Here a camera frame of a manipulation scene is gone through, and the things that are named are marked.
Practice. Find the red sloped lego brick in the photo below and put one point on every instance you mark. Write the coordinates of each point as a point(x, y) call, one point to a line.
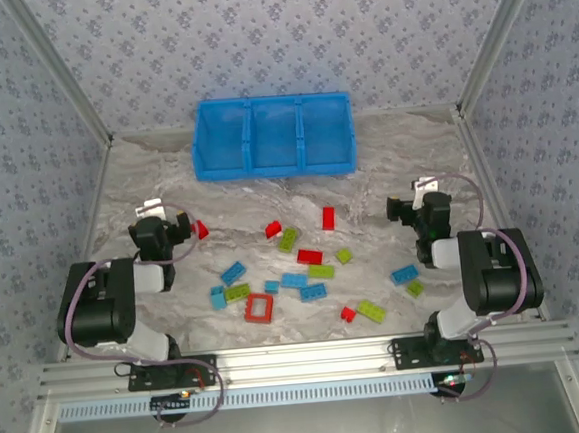
point(201, 230)

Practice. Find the blue long lego brick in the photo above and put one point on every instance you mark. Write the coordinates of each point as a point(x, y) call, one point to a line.
point(313, 292)
point(233, 273)
point(294, 280)
point(404, 274)

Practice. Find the red long lego brick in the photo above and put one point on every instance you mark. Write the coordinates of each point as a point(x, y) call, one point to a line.
point(328, 218)
point(310, 256)

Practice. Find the green small lego brick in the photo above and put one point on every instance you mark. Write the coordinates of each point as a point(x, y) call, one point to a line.
point(344, 256)
point(415, 288)

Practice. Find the light blue sloped lego brick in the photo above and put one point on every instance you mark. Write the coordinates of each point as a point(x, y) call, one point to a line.
point(218, 298)

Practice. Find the green long lego brick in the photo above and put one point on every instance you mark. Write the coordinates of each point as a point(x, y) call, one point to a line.
point(371, 311)
point(237, 292)
point(321, 271)
point(287, 238)

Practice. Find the red small lego brick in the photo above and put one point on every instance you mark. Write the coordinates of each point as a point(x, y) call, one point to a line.
point(272, 229)

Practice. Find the red square frame lego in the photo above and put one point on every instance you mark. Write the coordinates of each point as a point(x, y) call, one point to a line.
point(257, 319)

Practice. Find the blue three-compartment plastic bin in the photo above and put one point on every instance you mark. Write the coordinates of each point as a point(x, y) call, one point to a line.
point(273, 142)

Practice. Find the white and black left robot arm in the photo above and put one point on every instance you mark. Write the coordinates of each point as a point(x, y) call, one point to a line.
point(96, 312)

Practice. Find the blue small lego brick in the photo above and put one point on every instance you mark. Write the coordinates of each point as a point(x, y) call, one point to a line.
point(272, 286)

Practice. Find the red arch lego brick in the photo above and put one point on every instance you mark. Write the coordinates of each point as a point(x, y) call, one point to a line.
point(345, 317)

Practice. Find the small controller board with LED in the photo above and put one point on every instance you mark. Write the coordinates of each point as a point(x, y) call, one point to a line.
point(171, 402)
point(450, 380)

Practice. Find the grey metal lower panel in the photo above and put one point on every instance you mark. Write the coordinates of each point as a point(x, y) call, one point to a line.
point(311, 430)

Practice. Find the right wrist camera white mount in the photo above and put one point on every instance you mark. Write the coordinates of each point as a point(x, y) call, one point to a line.
point(425, 186)

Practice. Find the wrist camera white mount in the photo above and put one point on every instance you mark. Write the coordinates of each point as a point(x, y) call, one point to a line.
point(149, 207)
point(425, 186)

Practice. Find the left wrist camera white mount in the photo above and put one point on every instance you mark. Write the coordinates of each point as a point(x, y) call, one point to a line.
point(149, 207)

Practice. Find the aluminium table side rail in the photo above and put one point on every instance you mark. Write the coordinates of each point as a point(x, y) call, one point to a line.
point(481, 161)
point(98, 191)

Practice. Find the aluminium table end rail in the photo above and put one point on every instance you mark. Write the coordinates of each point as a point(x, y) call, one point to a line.
point(152, 132)

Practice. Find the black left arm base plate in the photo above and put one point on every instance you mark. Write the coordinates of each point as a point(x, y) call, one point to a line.
point(208, 366)

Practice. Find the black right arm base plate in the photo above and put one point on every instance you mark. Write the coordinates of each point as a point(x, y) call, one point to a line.
point(406, 355)

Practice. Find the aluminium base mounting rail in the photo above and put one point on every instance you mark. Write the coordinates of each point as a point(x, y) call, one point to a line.
point(306, 360)

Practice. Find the aluminium corner post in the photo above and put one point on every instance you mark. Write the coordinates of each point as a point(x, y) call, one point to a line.
point(496, 34)
point(62, 69)

